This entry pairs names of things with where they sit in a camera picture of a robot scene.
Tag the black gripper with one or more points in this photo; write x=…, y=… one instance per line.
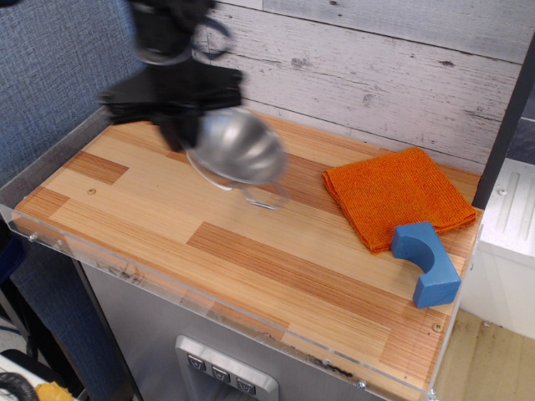
x=173, y=96

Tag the metal bowl with wire handles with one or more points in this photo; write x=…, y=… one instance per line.
x=240, y=147

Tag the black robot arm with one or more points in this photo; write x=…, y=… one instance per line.
x=164, y=32

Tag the stainless steel cabinet front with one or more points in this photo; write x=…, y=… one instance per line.
x=314, y=349

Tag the clear acrylic edge guard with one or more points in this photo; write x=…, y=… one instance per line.
x=118, y=196

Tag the orange folded cloth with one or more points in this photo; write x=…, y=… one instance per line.
x=407, y=187

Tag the silver button control panel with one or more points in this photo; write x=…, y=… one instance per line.
x=212, y=375

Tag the blue arch wooden block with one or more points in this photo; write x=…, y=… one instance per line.
x=419, y=243

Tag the yellow object at bottom left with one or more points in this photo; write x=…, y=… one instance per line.
x=53, y=392

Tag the white grooved side unit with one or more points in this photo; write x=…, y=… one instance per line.
x=499, y=286

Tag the yellow handled white toy knife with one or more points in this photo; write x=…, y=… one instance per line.
x=212, y=178

